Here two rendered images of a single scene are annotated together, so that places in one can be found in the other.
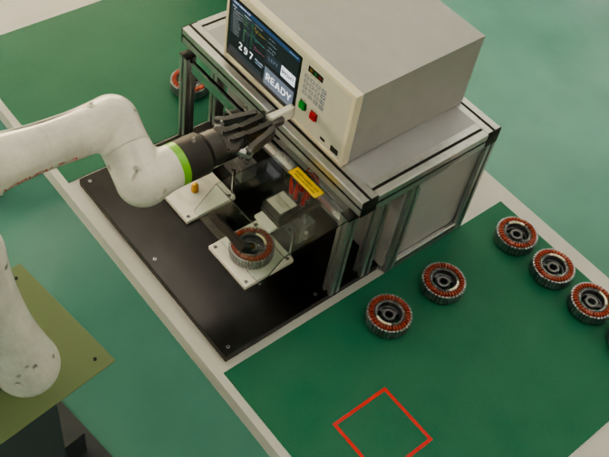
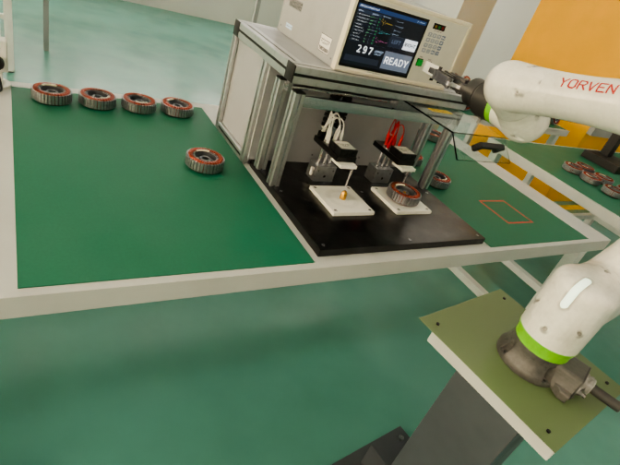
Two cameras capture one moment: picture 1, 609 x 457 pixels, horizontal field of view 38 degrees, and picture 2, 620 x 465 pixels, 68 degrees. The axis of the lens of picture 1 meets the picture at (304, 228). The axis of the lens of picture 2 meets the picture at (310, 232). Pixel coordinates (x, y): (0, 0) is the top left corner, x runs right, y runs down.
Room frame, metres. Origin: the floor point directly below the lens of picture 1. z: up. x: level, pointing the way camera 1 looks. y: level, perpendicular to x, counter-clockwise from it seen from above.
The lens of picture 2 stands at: (1.34, 1.53, 1.37)
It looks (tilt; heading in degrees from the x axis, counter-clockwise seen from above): 31 degrees down; 280
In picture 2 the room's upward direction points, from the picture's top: 20 degrees clockwise
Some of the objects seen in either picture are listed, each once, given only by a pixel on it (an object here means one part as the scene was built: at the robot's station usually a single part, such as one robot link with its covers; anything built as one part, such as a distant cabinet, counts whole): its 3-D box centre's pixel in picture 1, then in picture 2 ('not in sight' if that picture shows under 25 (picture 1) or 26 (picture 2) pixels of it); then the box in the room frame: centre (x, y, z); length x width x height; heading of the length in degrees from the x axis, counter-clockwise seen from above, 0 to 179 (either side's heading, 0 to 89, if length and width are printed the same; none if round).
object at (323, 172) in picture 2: (240, 164); (321, 170); (1.60, 0.20, 0.80); 0.08 x 0.05 x 0.06; 48
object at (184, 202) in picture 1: (194, 191); (341, 199); (1.49, 0.30, 0.78); 0.15 x 0.15 x 0.01; 48
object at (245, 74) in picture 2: not in sight; (242, 98); (1.93, 0.18, 0.91); 0.28 x 0.03 x 0.32; 138
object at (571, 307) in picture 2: not in sight; (569, 309); (0.92, 0.61, 0.91); 0.16 x 0.13 x 0.19; 55
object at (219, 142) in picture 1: (220, 143); (470, 89); (1.29, 0.20, 1.18); 0.09 x 0.08 x 0.07; 138
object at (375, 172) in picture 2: not in sight; (378, 172); (1.44, 0.02, 0.80); 0.08 x 0.05 x 0.06; 48
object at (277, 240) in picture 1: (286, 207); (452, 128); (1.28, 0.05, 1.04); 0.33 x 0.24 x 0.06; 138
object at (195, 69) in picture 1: (262, 136); (384, 112); (1.48, 0.14, 1.03); 0.62 x 0.01 x 0.03; 48
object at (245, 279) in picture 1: (251, 254); (400, 199); (1.33, 0.12, 0.78); 0.15 x 0.15 x 0.01; 48
